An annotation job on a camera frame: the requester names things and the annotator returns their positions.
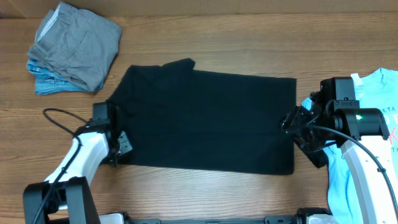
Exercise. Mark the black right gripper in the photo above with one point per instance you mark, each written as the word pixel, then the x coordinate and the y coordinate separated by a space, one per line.
pixel 298 123

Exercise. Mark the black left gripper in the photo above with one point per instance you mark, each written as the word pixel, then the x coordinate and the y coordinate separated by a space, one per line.
pixel 126 147

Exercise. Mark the black t-shirt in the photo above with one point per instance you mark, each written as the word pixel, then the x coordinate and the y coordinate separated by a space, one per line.
pixel 177 117

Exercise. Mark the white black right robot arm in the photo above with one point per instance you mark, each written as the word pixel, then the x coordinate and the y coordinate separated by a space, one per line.
pixel 362 135

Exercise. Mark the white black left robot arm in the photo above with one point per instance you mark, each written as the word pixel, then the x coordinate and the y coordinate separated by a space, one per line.
pixel 68 187

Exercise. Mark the black garment with white logo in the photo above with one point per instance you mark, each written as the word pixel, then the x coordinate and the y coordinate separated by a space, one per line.
pixel 315 154

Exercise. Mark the light blue printed t-shirt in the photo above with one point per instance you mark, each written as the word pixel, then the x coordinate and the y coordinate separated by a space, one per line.
pixel 377 90

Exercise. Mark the folded blue garment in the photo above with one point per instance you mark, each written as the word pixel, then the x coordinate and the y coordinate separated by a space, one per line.
pixel 47 82

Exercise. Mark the folded grey shirt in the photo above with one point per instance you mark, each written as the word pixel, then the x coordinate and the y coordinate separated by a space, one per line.
pixel 77 45

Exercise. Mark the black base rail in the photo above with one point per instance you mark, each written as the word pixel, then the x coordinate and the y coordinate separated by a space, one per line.
pixel 266 220

